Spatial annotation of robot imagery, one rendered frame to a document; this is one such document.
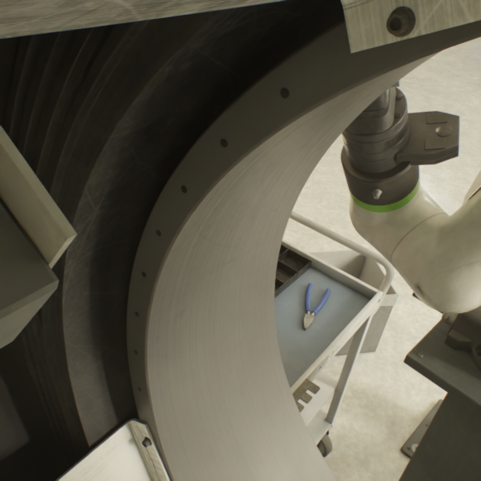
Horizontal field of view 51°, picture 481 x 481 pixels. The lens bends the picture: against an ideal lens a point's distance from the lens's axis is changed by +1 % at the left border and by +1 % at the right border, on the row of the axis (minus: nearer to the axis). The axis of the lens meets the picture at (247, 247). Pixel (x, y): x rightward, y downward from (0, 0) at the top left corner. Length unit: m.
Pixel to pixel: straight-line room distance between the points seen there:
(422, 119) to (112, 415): 0.47
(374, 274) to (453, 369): 1.23
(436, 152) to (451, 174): 3.06
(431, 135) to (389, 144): 0.05
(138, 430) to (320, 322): 0.74
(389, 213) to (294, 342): 0.57
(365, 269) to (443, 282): 1.49
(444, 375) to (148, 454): 0.48
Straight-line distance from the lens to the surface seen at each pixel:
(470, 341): 0.91
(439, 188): 3.44
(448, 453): 1.07
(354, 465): 1.83
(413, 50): 0.22
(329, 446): 1.75
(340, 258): 2.08
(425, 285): 0.67
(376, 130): 0.57
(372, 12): 0.22
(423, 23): 0.21
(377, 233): 0.71
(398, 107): 0.59
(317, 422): 1.71
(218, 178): 0.30
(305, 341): 1.19
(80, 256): 0.39
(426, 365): 0.87
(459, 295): 0.67
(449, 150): 0.61
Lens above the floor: 1.52
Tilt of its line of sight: 37 degrees down
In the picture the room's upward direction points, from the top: 8 degrees clockwise
